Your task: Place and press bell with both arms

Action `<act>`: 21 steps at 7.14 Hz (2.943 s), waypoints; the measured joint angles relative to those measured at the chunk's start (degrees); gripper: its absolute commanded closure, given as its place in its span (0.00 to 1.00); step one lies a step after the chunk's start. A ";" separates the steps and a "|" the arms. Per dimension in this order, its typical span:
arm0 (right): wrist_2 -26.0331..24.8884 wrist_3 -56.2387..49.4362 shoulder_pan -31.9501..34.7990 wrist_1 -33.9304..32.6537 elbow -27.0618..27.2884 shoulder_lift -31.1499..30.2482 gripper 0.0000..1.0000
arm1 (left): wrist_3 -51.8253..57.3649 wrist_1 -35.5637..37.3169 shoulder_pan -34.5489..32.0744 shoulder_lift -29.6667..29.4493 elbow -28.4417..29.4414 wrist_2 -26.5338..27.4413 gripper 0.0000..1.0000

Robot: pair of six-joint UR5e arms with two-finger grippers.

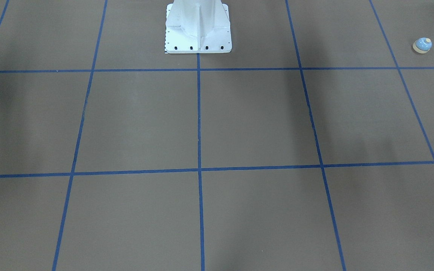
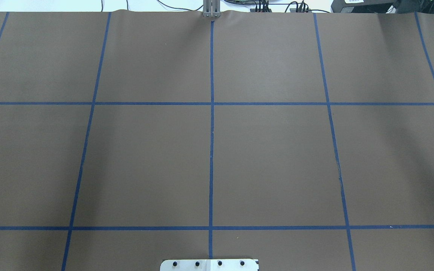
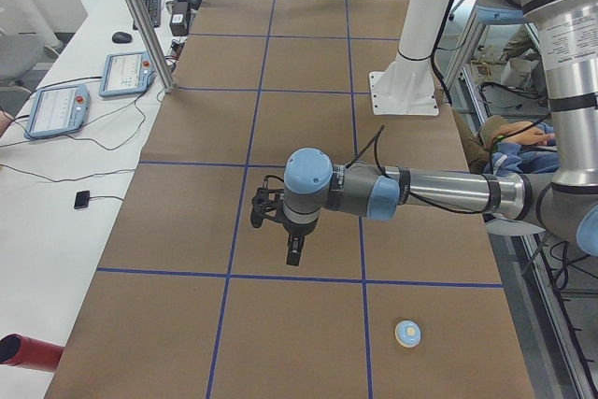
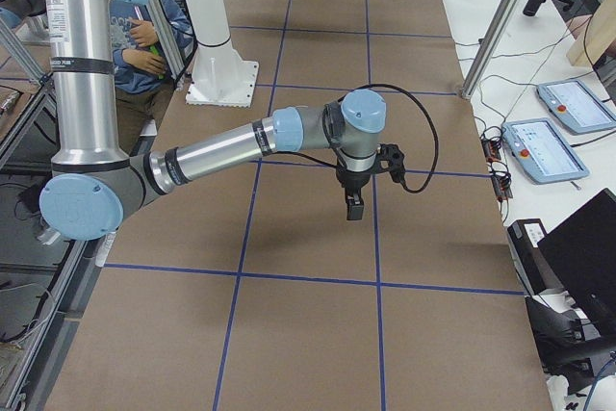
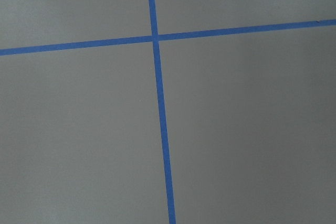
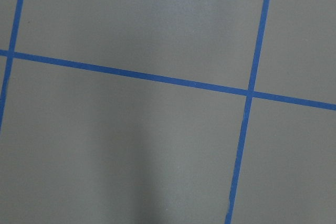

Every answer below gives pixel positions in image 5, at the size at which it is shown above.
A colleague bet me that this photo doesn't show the blue tape line lengthwise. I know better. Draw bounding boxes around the blue tape line lengthwise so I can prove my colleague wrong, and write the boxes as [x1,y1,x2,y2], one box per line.
[148,0,176,223]

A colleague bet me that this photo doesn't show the blue tape line crosswise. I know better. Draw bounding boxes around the blue tape line crosswise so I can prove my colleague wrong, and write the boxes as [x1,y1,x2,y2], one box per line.
[1,19,335,56]

